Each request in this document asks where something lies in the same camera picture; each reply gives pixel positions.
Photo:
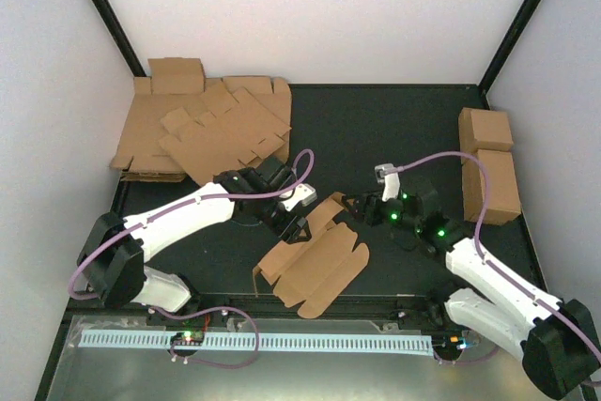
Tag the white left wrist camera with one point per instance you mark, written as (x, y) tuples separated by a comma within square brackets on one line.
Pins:
[(302, 195)]

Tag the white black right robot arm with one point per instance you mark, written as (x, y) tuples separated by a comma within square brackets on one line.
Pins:
[(554, 340)]

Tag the small folded cardboard box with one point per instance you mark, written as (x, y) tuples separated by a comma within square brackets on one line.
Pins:
[(177, 76)]

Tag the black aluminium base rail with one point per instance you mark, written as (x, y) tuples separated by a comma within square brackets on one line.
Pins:
[(420, 312)]

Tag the folded cardboard box front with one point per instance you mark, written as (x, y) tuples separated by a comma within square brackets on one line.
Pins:
[(503, 199)]

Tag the black corner frame post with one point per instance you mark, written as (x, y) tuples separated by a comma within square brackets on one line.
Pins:
[(119, 36), (508, 43)]

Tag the metal base plate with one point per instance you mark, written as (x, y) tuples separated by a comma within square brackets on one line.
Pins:
[(153, 374)]

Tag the black left corner frame post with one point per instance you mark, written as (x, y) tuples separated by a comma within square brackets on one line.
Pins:
[(119, 36)]

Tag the light blue slotted cable duct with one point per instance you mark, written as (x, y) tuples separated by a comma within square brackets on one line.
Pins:
[(419, 345)]

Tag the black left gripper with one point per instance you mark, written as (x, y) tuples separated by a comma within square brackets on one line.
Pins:
[(288, 230)]

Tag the black right corner frame post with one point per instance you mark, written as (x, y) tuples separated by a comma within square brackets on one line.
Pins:
[(508, 43)]

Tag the stack of flat cardboard blanks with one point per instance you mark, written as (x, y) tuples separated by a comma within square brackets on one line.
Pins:
[(138, 155)]

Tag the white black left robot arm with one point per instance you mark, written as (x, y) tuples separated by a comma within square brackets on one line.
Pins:
[(113, 264)]

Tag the loose top cardboard blank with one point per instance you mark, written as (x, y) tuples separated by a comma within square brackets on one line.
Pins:
[(222, 131)]

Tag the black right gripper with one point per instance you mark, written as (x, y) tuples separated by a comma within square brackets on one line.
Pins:
[(372, 201)]

